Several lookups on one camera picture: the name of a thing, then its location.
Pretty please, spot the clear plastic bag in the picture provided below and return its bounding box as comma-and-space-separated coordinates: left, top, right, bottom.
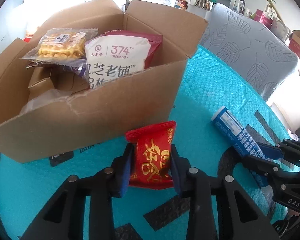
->
20, 89, 72, 115

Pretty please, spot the person right hand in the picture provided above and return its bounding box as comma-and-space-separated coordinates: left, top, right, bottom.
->
286, 209, 300, 219

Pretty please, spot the red candy packet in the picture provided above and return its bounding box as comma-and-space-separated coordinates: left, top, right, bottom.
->
125, 121, 176, 190

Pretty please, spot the white red plum drink bag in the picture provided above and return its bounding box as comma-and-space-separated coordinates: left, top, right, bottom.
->
85, 30, 163, 89

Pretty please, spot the brown cardboard box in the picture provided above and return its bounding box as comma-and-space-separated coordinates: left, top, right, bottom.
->
0, 0, 207, 163

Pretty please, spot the grey leaf pattern chair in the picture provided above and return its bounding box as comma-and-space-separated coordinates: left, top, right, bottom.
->
200, 3, 299, 100

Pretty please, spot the waffle cookie clear packet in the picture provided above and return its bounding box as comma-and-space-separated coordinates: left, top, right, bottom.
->
23, 28, 98, 68

